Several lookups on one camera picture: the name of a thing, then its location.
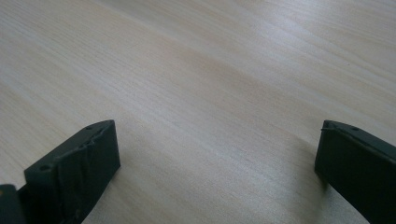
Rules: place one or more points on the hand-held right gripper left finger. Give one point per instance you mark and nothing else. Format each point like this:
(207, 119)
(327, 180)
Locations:
(71, 174)

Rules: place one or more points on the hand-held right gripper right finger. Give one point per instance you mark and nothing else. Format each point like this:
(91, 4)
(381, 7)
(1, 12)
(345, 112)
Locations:
(358, 168)

